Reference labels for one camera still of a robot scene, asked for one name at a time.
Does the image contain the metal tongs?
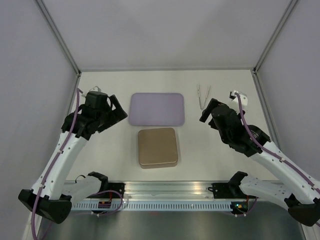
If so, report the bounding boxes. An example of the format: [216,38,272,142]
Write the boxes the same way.
[196,84,211,110]

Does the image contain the beige tin lid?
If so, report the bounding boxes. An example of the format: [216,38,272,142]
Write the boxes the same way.
[137,127,179,169]

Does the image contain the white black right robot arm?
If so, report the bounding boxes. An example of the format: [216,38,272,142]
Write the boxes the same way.
[199,90,320,227]

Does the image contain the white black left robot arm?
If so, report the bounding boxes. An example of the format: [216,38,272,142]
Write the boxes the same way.
[18,91,128,224]

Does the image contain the lilac plastic tray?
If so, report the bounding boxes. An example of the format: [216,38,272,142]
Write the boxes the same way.
[128,92,185,127]

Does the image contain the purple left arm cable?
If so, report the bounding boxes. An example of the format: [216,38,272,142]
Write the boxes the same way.
[31,87,87,240]

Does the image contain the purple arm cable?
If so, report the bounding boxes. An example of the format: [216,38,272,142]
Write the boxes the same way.
[233,92,320,218]
[31,87,87,240]

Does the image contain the aluminium frame post right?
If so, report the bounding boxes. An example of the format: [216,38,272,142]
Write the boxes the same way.
[253,0,300,73]

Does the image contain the aluminium frame post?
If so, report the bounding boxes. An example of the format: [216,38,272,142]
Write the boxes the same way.
[253,0,300,73]
[34,0,82,77]

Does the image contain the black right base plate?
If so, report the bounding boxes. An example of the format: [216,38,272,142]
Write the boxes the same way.
[207,182,234,199]

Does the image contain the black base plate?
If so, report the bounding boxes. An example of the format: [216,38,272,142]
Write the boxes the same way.
[207,182,234,199]
[108,182,126,199]

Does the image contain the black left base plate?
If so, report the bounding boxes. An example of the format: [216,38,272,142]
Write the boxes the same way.
[108,182,126,199]

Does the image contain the aluminium mounting rail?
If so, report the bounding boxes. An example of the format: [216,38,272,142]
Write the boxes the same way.
[63,180,286,201]

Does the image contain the white slotted cable duct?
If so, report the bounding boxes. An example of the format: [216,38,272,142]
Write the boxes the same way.
[72,199,232,212]

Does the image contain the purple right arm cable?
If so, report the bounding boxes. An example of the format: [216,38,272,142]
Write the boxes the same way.
[233,92,320,218]

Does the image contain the aluminium frame post left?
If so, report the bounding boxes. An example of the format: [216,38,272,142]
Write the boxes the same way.
[34,0,82,77]

